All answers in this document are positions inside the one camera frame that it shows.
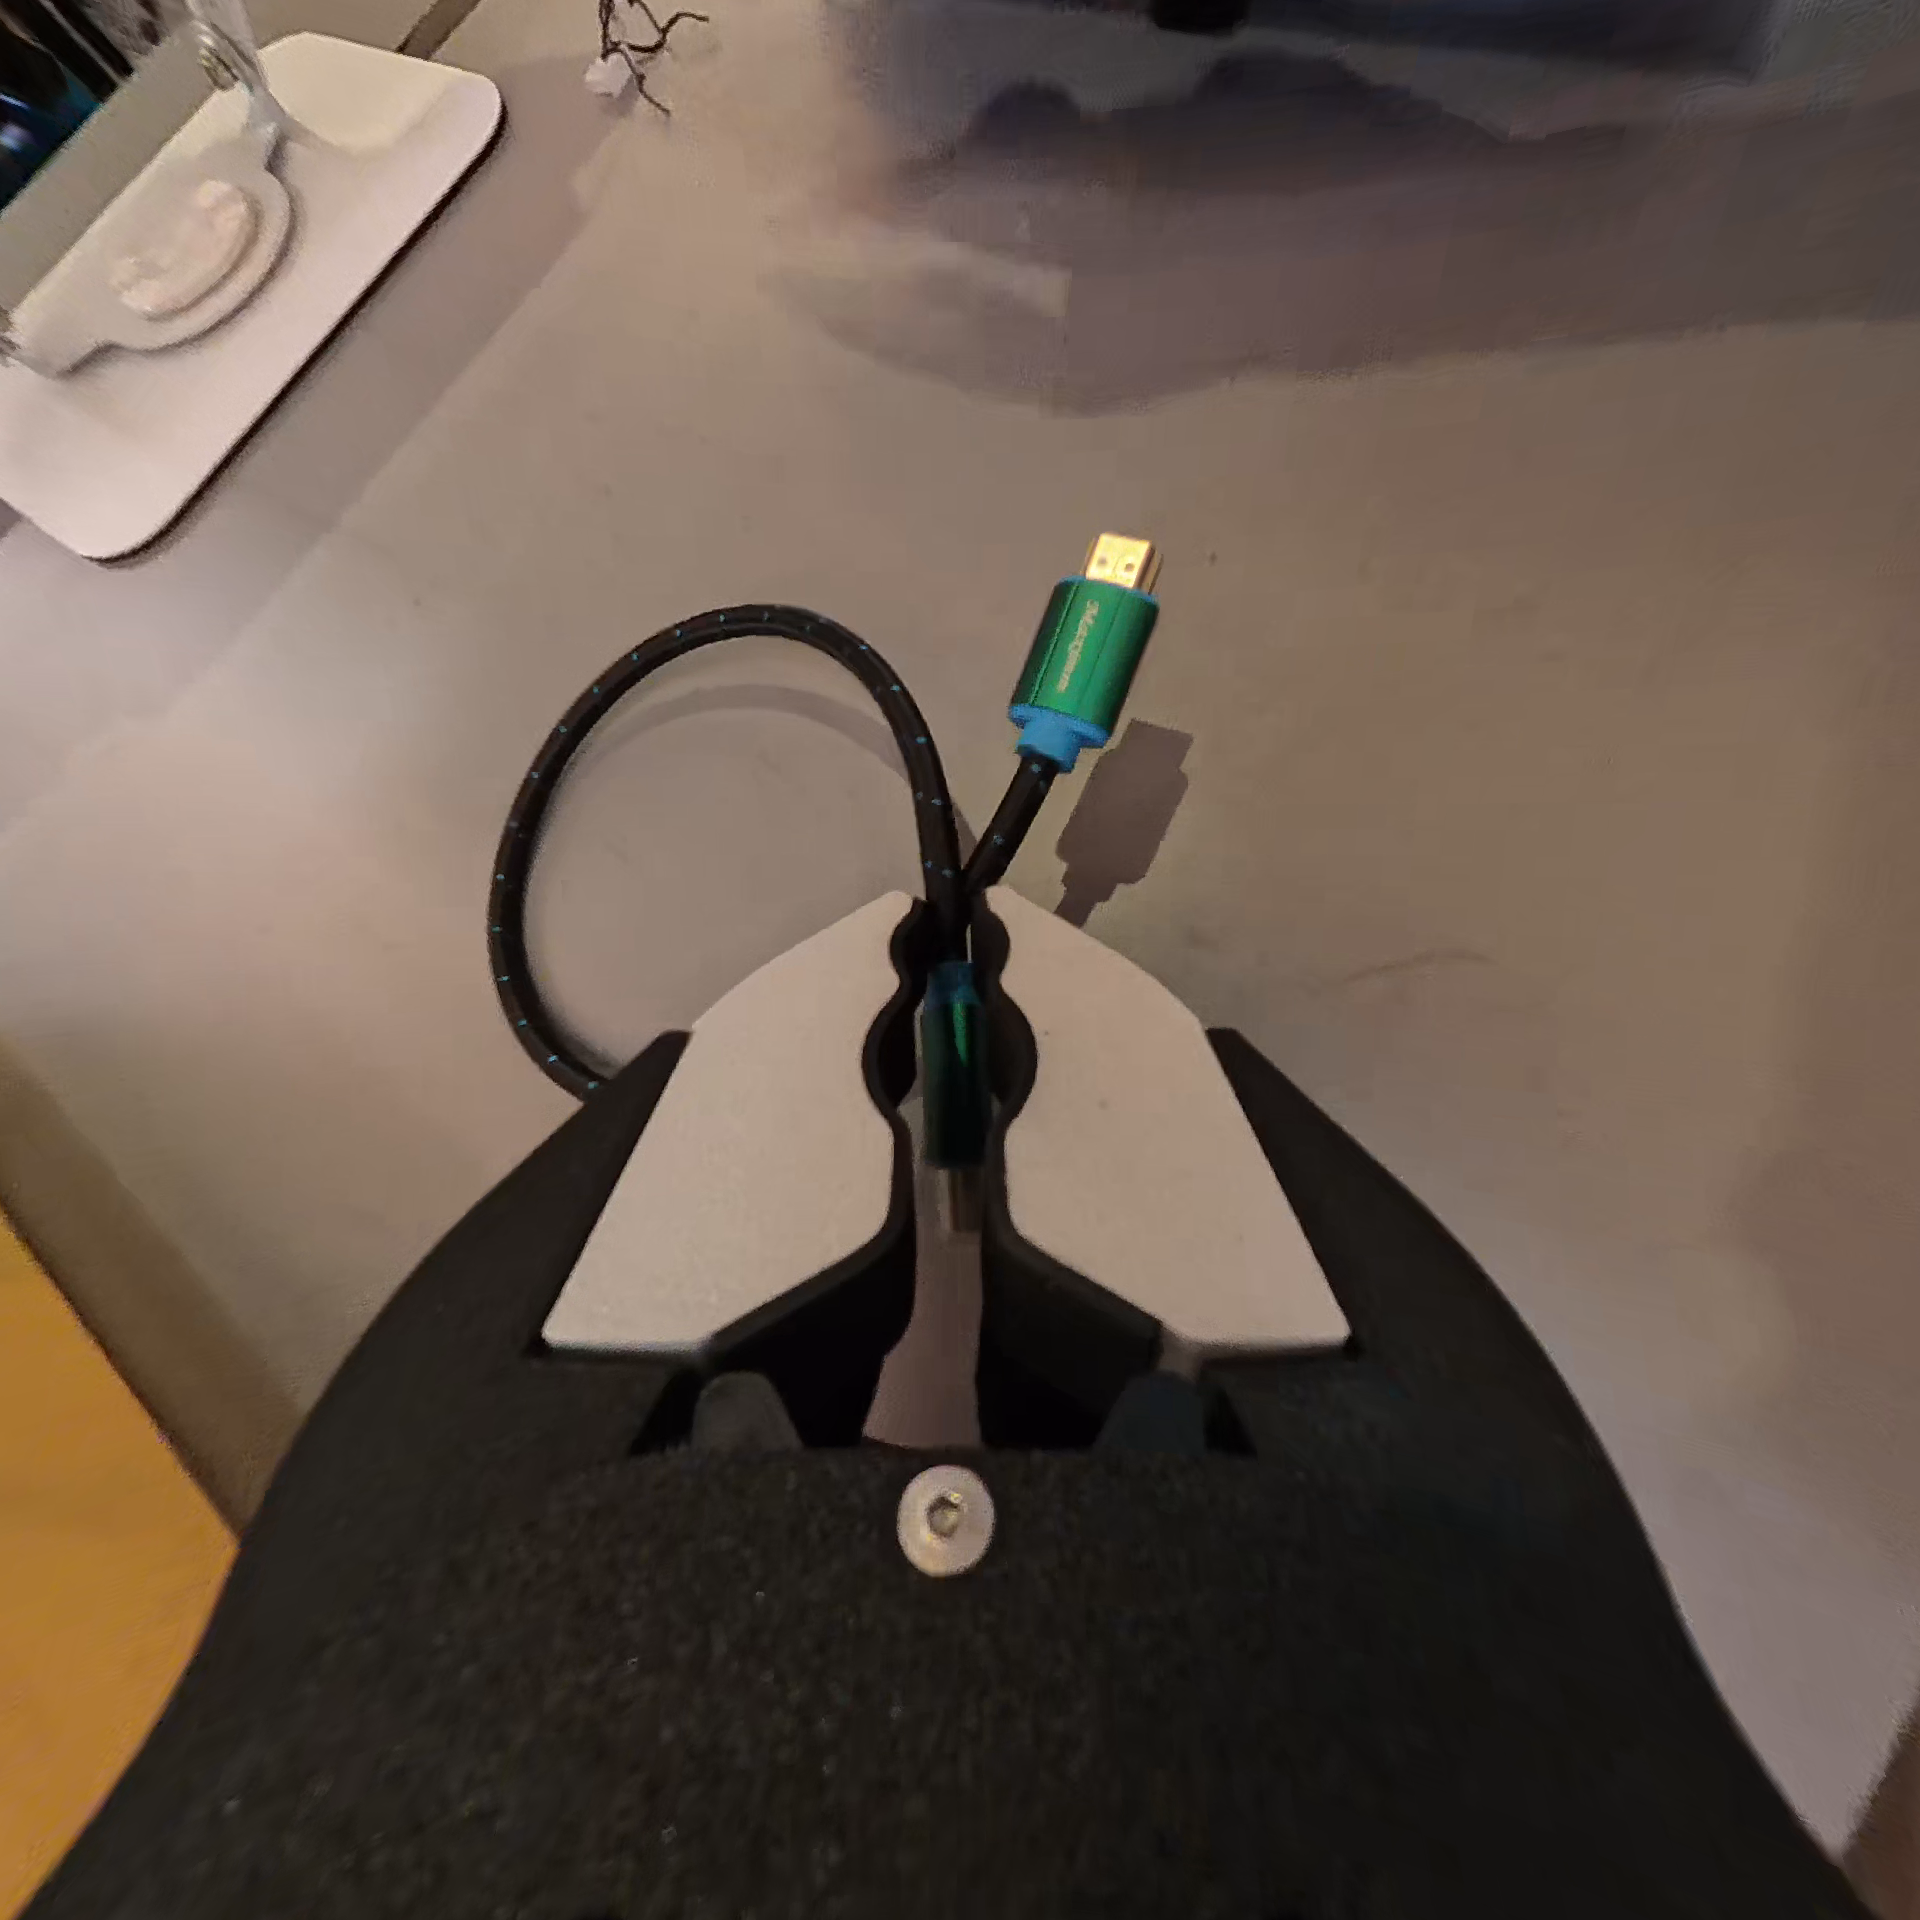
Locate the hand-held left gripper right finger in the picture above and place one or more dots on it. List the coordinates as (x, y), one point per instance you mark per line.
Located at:
(1156, 1156)

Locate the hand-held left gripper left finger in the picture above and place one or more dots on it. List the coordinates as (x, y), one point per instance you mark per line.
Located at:
(750, 1141)

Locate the white monitor stand base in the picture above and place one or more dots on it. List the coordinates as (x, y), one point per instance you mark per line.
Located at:
(346, 195)

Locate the computer monitor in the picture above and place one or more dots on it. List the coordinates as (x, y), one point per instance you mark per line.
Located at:
(30, 136)

